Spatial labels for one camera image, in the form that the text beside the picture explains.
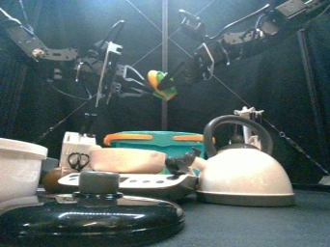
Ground white plastic stand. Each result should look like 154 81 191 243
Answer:
234 105 266 151

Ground yellow toy corn cob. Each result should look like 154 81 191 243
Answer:
147 69 163 95

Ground pink scale bowl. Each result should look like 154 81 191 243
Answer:
88 145 167 175

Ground teal basket with orange rim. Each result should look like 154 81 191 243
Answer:
102 129 217 177

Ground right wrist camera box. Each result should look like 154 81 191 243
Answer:
176 9 206 37

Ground white toy pot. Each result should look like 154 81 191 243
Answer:
0 137 59 211

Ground grey vertical frame pole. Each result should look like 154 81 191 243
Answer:
162 0 168 131

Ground black-handled toy knife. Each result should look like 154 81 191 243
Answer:
90 113 98 136
82 112 91 136

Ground white kettle with grey handle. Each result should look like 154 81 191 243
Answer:
164 114 298 207

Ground black toy scissors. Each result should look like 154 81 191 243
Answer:
67 151 91 172

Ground white toy knife block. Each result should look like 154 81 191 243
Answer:
58 130 98 172

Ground green toy corn husk piece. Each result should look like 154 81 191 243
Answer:
154 85 179 101
155 70 170 85

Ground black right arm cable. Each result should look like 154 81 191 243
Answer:
210 3 273 41

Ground black lid with grey knob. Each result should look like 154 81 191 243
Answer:
0 170 187 247

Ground black frame post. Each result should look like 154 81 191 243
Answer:
297 28 322 172

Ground white toy kitchen scale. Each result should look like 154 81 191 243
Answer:
56 172 200 202

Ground brown toy mushroom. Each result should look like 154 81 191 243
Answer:
43 166 75 193

